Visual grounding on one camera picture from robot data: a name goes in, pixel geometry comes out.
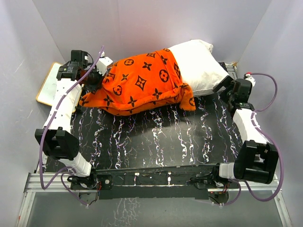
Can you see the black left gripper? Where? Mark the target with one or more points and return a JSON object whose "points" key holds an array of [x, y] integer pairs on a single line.
{"points": [[98, 85]]}

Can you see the orange patterned plush pillowcase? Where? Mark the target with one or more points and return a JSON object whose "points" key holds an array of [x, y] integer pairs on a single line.
{"points": [[141, 83]]}

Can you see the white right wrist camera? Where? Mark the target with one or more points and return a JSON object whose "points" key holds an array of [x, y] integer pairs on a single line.
{"points": [[248, 76]]}

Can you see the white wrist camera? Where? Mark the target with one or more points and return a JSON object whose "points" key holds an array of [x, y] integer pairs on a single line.
{"points": [[248, 76], [103, 64]]}

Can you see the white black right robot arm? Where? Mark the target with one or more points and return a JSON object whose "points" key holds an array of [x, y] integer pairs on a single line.
{"points": [[257, 158]]}

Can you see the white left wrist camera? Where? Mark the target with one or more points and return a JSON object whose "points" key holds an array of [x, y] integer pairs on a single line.
{"points": [[103, 64]]}

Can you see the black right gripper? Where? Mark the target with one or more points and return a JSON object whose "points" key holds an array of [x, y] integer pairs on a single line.
{"points": [[227, 82]]}

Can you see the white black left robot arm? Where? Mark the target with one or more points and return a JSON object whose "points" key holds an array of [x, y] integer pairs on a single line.
{"points": [[64, 118]]}

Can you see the white pillow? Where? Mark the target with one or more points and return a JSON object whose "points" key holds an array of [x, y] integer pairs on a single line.
{"points": [[198, 67]]}

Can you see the small white dry-erase board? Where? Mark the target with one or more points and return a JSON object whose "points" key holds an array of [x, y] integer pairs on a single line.
{"points": [[48, 89]]}

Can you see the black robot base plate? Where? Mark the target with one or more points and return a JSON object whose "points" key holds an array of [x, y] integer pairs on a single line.
{"points": [[189, 181]]}

